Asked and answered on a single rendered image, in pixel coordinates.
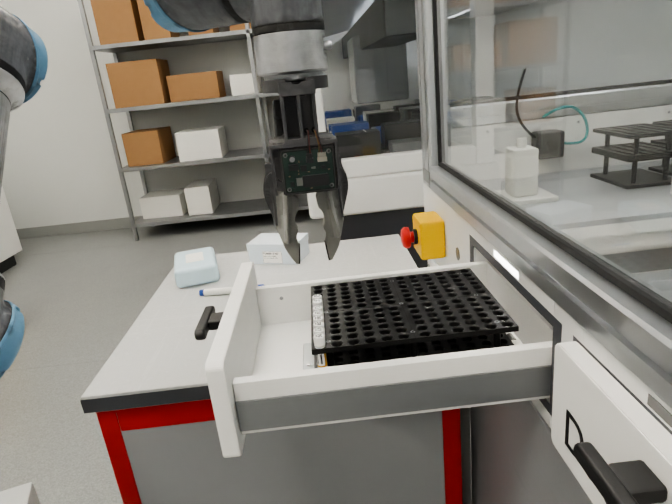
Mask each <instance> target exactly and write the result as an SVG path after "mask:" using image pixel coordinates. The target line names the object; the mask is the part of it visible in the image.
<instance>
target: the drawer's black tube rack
mask: <svg viewBox="0 0 672 504"><path fill-rule="evenodd" d="M323 290H324V292H325V305H326V311H324V313H326V318H327V331H328V340H327V341H326V342H327V343H328V344H329V353H326V356H327V365H328V367H331V366H340V365H349V364H357V363H366V362H375V361H383V360H392V359H400V358H409V357H418V356H426V355H435V354H444V353H452V352H461V351H470V350H478V349H487V348H495V347H504V346H513V345H514V344H513V342H512V341H511V340H510V339H509V337H508V336H507V335H506V333H507V332H516V331H519V326H518V325H517V323H516V322H515V321H514V320H513V319H512V317H511V316H510V315H509V314H508V313H507V312H506V310H505V309H504V308H503V307H502V306H501V304H500V303H499V302H498V301H497V300H496V299H495V297H494V296H493V295H492V294H491V293H490V291H489V290H488V289H487V288H486V287H485V286H484V284H483V283H482V282H481V281H480V280H479V278H478V277H477V276H476V275H475V274H474V273H473V271H472V270H471V269H470V268H467V269H458V270H449V271H441V272H432V273H423V274H414V275H405V276H396V277H388V278H379V279H370V280H361V281H352V282H344V283H335V284H326V285H324V288H323ZM506 326H507V327H506Z"/></svg>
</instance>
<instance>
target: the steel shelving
mask: <svg viewBox="0 0 672 504"><path fill-rule="evenodd" d="M77 1H78V5H79V10H80V14H81V18H82V22H83V26H84V30H85V35H86V39H87V43H88V47H89V51H90V55H91V60H92V64H93V68H94V72H95V76H96V80H97V85H98V89H99V93H100V97H101V101H102V105H103V110H104V114H105V118H106V122H107V126H108V130H109V135H110V139H111V143H112V147H113V151H114V155H115V160H116V164H117V168H118V172H119V176H120V180H121V185H122V189H123V193H124V197H125V201H126V205H127V210H128V214H129V218H130V222H131V226H132V231H133V235H134V239H135V241H139V235H138V231H137V227H145V226H155V225H164V224H173V223H183V222H192V221H202V220H211V219H221V218H230V217H240V216H249V215H259V214H268V213H271V211H270V209H269V207H268V205H267V203H266V200H265V198H261V199H252V200H242V201H233V202H223V203H220V204H219V206H218V207H217V208H216V210H215V211H214V213H210V214H201V215H192V216H189V213H188V212H187V213H185V214H184V215H183V216H172V217H162V218H151V219H143V216H141V217H140V218H139V219H138V220H136V221H135V219H134V214H133V210H132V206H131V202H130V197H129V193H128V189H127V185H126V181H125V176H124V172H133V171H139V172H140V177H141V181H142V185H143V190H144V194H145V195H146V194H147V193H148V188H147V184H146V179H145V175H144V170H152V169H162V168H171V167H180V166H190V165H199V164H209V163H218V162H227V161H237V160H246V159H256V158H264V160H265V162H269V159H268V157H270V155H269V152H268V148H269V147H268V146H267V145H266V138H265V131H264V124H263V117H262V110H261V104H260V97H262V100H263V107H264V115H265V122H266V129H267V136H268V143H269V139H272V138H271V131H270V124H269V116H268V109H267V102H266V97H269V96H279V94H278V93H266V94H262V93H259V90H258V83H257V76H256V69H255V62H254V55H253V48H252V41H251V38H252V37H253V35H252V29H250V27H249V23H245V30H236V31H226V32H217V33H208V34H199V35H189V36H180V37H171V38H162V39H152V40H143V41H134V42H125V43H115V44H106V45H97V46H94V45H93V41H92V37H91V33H90V28H89V24H88V20H87V16H86V12H85V7H84V3H83V0H77ZM242 39H247V43H248V50H249V57H250V64H251V71H252V78H253V84H254V91H255V94H248V95H239V96H232V95H231V96H225V97H220V98H210V99H201V100H192V101H182V102H173V103H171V102H170V103H164V104H155V105H146V106H137V107H127V108H118V109H116V108H115V109H108V105H107V100H106V96H105V92H104V88H103V83H102V79H101V75H100V71H99V66H98V62H97V58H96V54H95V51H98V52H107V53H113V57H114V62H115V63H118V62H119V59H118V54H117V53H121V52H130V51H139V50H149V49H158V48H167V47H177V46H186V45H195V44H204V43H214V42H223V41H232V40H242ZM251 98H256V105H257V112H258V119H259V126H260V132H261V139H262V146H263V147H257V148H248V149H239V150H229V151H228V153H227V154H226V155H224V156H223V157H222V158H213V159H204V160H195V161H185V162H180V159H179V156H176V157H175V158H173V159H171V160H169V161H167V162H165V163H162V164H152V165H143V166H133V167H129V166H128V165H127V166H124V167H122V164H121V159H120V155H119V151H118V147H117V143H116V138H115V134H114V130H113V126H112V121H111V117H110V113H120V112H126V115H127V119H128V124H129V128H130V132H131V131H135V130H134V126H133V121H132V117H131V112H130V111H138V110H148V109H157V108H167V107H176V106H185V105H195V104H204V103H213V102H223V101H232V100H241V99H251ZM297 196H298V200H299V210H306V209H309V207H308V199H307V194H299V195H297Z"/></svg>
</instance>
